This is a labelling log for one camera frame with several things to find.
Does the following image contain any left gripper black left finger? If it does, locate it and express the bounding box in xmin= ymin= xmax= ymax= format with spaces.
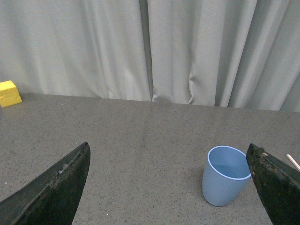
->
xmin=0 ymin=142 xmax=90 ymax=225

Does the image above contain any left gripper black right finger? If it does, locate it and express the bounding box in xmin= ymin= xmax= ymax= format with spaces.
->
xmin=246 ymin=143 xmax=300 ymax=225

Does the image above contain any light blue plastic cup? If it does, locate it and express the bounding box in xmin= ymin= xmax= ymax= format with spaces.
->
xmin=202 ymin=146 xmax=251 ymax=207

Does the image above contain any light wooden chopstick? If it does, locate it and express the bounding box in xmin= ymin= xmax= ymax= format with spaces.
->
xmin=286 ymin=154 xmax=300 ymax=171

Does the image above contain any yellow sponge block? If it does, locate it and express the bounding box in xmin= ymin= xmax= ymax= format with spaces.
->
xmin=0 ymin=80 xmax=22 ymax=108

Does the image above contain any grey-white curtain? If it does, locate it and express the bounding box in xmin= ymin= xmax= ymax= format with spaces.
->
xmin=0 ymin=0 xmax=300 ymax=112

